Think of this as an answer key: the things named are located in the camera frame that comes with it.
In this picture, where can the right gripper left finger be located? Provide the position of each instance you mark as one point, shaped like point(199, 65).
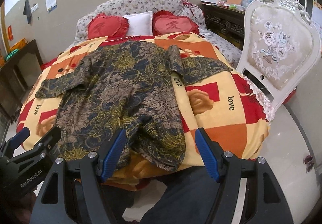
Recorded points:
point(57, 199)

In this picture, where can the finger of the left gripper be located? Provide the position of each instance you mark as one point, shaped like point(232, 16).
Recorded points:
point(8, 147)
point(37, 145)

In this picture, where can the dark floral patterned shirt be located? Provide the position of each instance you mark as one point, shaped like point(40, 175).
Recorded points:
point(126, 86)

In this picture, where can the person's left hand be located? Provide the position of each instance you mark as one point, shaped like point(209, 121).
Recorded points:
point(19, 210)

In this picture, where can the dark wooden side table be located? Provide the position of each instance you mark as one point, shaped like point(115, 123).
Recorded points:
point(10, 101)

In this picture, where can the person's dark trousers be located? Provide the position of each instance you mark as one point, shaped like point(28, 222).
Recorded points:
point(188, 198)

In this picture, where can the orange red love blanket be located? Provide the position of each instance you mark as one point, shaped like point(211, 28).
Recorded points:
point(231, 109)

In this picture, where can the orange bag on table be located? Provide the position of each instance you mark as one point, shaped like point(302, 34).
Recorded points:
point(19, 45)

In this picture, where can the grey hanging cloth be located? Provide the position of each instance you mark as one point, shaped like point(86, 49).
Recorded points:
point(27, 11)

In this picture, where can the left red heart pillow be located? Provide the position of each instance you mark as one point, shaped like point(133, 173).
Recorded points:
point(108, 25)

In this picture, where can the red heart pillow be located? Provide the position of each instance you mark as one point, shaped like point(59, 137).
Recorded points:
point(108, 25)
point(165, 22)

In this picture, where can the white ornate floral chair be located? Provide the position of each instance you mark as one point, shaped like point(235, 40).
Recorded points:
point(281, 46)

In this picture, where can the floral padded headboard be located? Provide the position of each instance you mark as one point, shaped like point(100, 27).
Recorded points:
point(125, 7)

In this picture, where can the white square pillow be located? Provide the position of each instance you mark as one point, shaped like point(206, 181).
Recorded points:
point(140, 24)

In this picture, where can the dark carved wooden cabinet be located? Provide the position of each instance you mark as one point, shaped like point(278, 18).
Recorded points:
point(227, 23)

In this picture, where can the right red heart pillow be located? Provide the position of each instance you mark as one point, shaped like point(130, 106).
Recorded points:
point(165, 22)

